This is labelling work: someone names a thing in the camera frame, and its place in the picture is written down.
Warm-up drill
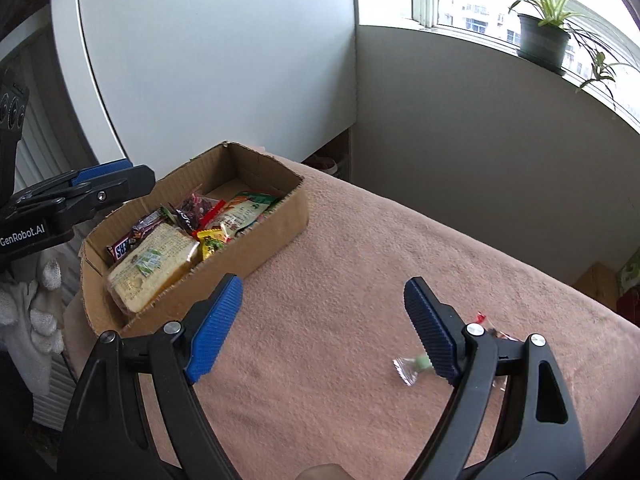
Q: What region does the pink table cloth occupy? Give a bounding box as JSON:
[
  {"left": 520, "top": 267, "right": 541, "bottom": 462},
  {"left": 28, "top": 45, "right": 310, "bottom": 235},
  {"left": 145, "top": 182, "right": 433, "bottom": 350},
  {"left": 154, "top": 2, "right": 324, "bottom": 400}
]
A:
[{"left": 62, "top": 152, "right": 640, "bottom": 480}]

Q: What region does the white cabinet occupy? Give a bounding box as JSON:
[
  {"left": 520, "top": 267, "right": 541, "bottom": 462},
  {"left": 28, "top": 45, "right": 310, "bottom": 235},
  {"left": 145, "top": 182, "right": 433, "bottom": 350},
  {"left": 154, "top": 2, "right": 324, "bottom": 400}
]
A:
[{"left": 51, "top": 0, "right": 357, "bottom": 176}]

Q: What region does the red clear dark snack bag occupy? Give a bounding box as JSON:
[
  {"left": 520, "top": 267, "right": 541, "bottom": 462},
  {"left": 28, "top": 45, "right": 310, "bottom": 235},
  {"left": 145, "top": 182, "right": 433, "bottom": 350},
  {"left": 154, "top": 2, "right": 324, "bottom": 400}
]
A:
[{"left": 172, "top": 192, "right": 226, "bottom": 236}]

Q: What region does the red green snack bag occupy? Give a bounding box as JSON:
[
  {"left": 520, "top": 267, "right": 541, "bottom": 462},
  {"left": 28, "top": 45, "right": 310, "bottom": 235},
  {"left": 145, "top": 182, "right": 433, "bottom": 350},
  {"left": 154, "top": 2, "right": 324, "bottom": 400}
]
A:
[{"left": 213, "top": 191, "right": 280, "bottom": 238}]

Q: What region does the yellow small snack packet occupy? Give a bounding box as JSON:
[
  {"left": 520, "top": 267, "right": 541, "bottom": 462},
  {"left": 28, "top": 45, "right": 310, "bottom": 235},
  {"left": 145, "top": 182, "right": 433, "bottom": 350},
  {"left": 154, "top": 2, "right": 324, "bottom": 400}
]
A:
[{"left": 196, "top": 228, "right": 230, "bottom": 260}]

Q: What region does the white window frame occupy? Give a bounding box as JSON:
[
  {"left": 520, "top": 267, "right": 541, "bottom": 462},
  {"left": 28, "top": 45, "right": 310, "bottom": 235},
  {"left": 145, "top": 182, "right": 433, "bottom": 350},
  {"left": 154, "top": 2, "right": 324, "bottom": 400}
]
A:
[{"left": 411, "top": 0, "right": 639, "bottom": 126}]

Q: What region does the potted spider plant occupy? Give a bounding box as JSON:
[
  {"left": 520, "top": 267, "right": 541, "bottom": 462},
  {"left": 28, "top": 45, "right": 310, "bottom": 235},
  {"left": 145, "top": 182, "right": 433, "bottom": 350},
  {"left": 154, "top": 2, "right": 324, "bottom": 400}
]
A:
[{"left": 508, "top": 0, "right": 639, "bottom": 106}]

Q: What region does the green white shopping bag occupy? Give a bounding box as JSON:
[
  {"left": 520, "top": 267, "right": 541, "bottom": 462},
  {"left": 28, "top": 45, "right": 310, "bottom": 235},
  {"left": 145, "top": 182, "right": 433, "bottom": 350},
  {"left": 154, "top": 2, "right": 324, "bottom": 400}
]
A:
[{"left": 616, "top": 249, "right": 640, "bottom": 296}]

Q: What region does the white gloved hand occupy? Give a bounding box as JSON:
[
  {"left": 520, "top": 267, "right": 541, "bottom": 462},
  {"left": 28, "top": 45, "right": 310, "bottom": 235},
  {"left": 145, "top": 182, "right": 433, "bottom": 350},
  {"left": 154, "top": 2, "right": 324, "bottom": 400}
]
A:
[{"left": 1, "top": 249, "right": 64, "bottom": 396}]

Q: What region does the yellow candy in green wrapper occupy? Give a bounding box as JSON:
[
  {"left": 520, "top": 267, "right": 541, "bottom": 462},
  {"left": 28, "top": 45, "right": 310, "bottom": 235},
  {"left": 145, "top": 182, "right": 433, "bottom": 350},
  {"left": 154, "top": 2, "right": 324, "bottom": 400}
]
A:
[{"left": 393, "top": 353, "right": 433, "bottom": 387}]

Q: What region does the open cardboard box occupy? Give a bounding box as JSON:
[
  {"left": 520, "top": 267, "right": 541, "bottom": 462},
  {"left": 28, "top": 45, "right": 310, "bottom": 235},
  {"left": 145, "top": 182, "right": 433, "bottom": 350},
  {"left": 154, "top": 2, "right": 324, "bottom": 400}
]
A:
[{"left": 80, "top": 143, "right": 309, "bottom": 336}]

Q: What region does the sliced bread pack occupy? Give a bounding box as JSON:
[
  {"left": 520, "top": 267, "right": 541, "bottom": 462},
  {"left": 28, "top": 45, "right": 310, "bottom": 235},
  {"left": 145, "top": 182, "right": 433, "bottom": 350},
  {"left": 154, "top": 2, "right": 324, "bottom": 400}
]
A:
[{"left": 106, "top": 223, "right": 198, "bottom": 318}]

